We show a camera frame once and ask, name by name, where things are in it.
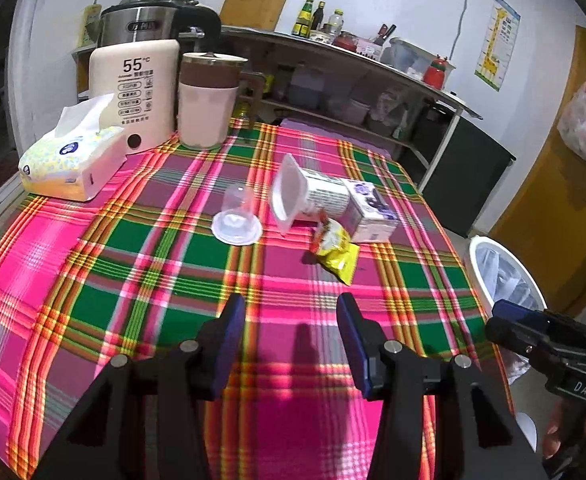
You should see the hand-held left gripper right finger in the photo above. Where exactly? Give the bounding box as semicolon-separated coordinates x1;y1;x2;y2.
335;291;548;480

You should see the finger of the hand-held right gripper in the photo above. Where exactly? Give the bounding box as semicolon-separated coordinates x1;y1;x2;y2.
492;299;548;327
484;316;534;357

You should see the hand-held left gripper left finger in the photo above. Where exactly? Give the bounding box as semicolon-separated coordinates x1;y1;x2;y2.
33;292;246;480

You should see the white trash bin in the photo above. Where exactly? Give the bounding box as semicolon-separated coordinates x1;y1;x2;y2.
468;235;548;321

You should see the person's right hand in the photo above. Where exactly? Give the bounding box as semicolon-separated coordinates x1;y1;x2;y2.
540;400;586;463

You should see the yellow snack wrapper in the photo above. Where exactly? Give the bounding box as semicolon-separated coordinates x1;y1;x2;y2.
309;212;361;277

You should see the wooden door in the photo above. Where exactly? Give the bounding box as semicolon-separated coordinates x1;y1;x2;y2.
490;25;586;321

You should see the purple white small carton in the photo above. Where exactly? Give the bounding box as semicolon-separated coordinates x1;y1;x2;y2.
340;177;401;243

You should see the pink green plaid tablecloth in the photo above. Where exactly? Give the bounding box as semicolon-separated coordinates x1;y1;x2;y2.
0;120;516;480

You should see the clear plastic cup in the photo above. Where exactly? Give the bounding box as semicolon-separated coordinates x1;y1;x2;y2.
211;183;264;246

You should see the pink cup with brown band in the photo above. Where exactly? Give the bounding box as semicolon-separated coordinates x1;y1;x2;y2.
177;51;250;150

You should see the white yellow tissue pack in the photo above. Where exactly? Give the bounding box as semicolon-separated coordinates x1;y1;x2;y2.
18;94;126;203

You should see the red bottle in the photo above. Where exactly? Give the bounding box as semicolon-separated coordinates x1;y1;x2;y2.
423;54;448;88

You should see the bluish plastic container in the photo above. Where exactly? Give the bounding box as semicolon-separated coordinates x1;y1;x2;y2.
288;62;324;108

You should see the cream water dispenser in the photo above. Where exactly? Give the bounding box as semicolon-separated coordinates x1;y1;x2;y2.
89;39;181;155

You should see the clear storage box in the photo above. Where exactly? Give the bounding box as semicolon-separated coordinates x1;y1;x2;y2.
388;37;456;81

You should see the steel counter shelf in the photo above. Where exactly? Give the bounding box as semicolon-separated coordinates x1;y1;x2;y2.
220;25;484;186

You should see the knife holder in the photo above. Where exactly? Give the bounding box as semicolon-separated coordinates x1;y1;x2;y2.
370;24;398;58

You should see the clear bottle yellow cap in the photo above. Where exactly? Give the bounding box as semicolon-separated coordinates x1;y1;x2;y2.
327;8;346;43

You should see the yellow label sauce bottle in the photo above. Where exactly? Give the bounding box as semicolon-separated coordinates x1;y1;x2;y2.
293;0;315;38

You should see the steel electric kettle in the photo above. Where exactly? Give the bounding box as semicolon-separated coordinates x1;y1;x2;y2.
98;2;222;48

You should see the brown wooden frame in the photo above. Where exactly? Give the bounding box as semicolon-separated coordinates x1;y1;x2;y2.
238;72;267;116

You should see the giraffe wall poster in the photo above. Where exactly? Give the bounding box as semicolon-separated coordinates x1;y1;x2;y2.
474;0;521;92

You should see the white wall cable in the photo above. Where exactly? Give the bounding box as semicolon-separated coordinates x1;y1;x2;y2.
450;0;476;56

